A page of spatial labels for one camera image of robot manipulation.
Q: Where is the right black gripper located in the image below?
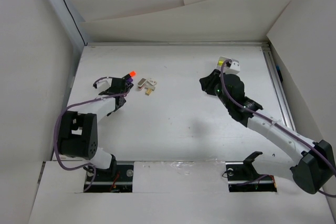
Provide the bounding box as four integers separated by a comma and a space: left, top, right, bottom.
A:
199, 69, 232, 109

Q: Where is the orange cap highlighter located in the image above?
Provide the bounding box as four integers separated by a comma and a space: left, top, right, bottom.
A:
122, 71, 137, 81

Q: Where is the yellow cap highlighter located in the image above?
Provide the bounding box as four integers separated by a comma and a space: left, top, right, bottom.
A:
216, 60, 223, 69

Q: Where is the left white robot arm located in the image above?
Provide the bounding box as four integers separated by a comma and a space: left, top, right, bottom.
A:
54, 71, 136, 180

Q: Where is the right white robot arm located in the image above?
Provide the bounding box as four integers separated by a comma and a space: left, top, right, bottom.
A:
200, 69, 335, 194

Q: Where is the white grey stapler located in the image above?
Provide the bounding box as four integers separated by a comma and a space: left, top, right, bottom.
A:
137, 78, 148, 90

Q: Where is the white staples box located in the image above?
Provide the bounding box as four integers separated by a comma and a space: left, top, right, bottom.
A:
147, 78, 157, 87

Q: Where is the white speckled eraser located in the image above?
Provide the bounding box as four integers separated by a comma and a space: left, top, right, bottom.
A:
144, 85, 155, 91

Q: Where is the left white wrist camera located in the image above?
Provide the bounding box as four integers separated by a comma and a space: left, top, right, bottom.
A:
92, 77, 111, 89

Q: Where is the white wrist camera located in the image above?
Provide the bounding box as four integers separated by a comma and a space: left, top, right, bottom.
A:
218, 57, 240, 74
92, 77, 111, 89

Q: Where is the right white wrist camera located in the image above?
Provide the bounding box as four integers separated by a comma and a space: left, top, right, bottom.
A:
218, 57, 240, 74

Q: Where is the aluminium table rail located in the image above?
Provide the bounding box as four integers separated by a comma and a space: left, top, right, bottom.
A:
261, 43, 296, 131

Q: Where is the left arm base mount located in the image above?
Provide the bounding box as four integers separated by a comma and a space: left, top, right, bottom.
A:
83, 157, 134, 193

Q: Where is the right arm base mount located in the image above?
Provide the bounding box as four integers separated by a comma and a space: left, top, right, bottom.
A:
222, 152, 277, 193

